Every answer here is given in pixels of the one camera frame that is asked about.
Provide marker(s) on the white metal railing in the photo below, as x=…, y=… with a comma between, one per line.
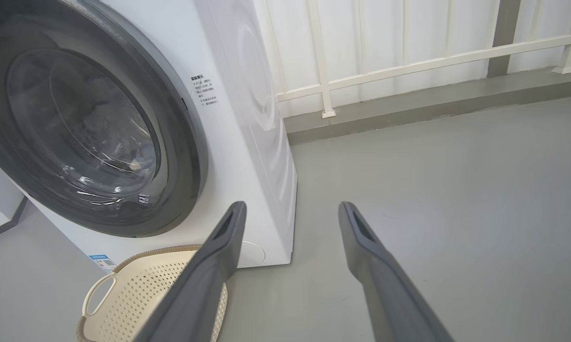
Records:
x=408, y=64

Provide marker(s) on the black round glass washer door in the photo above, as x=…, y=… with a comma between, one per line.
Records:
x=185, y=156

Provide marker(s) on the cream perforated laundry basket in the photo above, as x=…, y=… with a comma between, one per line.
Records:
x=124, y=304

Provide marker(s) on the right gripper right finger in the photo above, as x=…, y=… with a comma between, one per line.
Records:
x=389, y=294

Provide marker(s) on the white front-load washing machine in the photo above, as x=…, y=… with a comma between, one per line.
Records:
x=228, y=166

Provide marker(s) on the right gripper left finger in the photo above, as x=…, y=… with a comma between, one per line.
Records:
x=204, y=285

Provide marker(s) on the blue white energy label sticker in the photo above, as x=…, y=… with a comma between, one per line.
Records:
x=102, y=262

